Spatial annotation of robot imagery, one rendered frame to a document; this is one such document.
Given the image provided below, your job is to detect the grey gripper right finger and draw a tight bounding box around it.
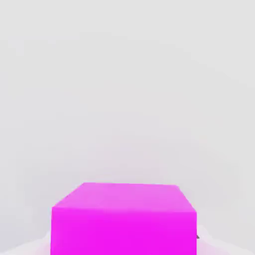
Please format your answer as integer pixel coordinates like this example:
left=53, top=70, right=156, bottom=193
left=196, top=225, right=243, bottom=255

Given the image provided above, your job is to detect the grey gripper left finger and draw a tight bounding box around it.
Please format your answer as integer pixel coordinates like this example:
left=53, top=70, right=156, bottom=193
left=7, top=231, right=52, bottom=255

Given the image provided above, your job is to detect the small magenta cube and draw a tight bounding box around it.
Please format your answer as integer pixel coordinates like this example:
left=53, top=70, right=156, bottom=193
left=50, top=182, right=198, bottom=255

